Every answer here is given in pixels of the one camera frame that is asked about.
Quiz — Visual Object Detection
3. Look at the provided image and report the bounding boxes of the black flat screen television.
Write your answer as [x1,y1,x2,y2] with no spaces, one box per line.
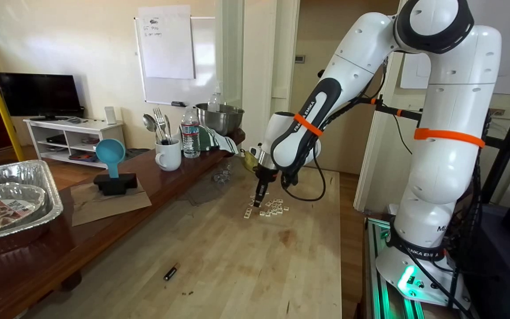
[0,73,82,119]

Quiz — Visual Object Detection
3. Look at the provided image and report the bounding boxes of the blue measuring scoop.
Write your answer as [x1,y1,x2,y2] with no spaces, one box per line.
[95,139,125,180]

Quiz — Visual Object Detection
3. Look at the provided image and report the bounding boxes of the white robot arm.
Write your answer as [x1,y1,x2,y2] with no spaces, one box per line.
[256,0,500,261]

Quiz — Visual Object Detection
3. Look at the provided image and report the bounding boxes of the clear plastic water bottle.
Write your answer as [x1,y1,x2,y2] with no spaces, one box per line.
[180,109,199,158]

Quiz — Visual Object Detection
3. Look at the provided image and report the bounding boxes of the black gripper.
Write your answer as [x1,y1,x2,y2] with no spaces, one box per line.
[252,167,274,208]

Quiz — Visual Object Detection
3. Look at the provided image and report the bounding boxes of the white ceramic mug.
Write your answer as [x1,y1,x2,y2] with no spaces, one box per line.
[153,141,182,172]

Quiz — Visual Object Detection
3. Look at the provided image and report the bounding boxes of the stainless steel mixing bowl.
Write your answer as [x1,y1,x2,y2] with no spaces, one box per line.
[205,105,242,135]

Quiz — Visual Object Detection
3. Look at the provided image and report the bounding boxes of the white tv shelf unit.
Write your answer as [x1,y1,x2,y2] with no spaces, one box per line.
[24,119,123,169]

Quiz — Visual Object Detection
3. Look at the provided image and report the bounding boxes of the black equipment case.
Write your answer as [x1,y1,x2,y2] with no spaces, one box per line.
[465,206,510,319]

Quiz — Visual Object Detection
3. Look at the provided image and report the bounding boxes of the black marker pen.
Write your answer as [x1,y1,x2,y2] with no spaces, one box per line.
[162,265,178,282]

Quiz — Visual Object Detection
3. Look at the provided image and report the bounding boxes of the metal utensils in mug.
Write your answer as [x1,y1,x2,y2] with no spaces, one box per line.
[141,109,169,142]

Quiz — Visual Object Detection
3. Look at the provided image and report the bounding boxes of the white paper flip chart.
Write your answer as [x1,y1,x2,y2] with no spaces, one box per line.
[136,6,194,80]

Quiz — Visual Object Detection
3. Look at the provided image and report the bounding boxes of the aluminium foil tray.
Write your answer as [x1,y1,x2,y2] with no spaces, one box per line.
[0,160,63,240]

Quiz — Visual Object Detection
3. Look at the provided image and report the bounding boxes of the black scoop stand block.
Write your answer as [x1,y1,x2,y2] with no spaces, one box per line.
[93,174,136,195]

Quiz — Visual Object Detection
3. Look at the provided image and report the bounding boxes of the yellow sponge cloth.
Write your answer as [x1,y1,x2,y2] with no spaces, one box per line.
[242,151,258,172]

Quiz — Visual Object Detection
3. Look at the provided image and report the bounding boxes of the white whiteboard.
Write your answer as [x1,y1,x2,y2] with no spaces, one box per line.
[134,18,215,105]

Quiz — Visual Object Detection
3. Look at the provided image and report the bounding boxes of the white green cloth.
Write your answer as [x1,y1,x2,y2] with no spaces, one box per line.
[199,126,238,155]

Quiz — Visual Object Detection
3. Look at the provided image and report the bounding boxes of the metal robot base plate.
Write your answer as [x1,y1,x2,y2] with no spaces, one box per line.
[375,247,470,311]

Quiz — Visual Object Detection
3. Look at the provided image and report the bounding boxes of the yellow stick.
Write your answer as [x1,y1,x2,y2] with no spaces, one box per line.
[0,94,24,162]

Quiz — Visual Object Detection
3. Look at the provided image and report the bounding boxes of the dark wooden side table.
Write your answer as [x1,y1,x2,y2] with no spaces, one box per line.
[0,151,226,319]

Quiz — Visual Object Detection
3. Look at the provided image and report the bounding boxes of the brown cardboard sheet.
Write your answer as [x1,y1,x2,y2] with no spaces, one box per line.
[70,183,152,226]

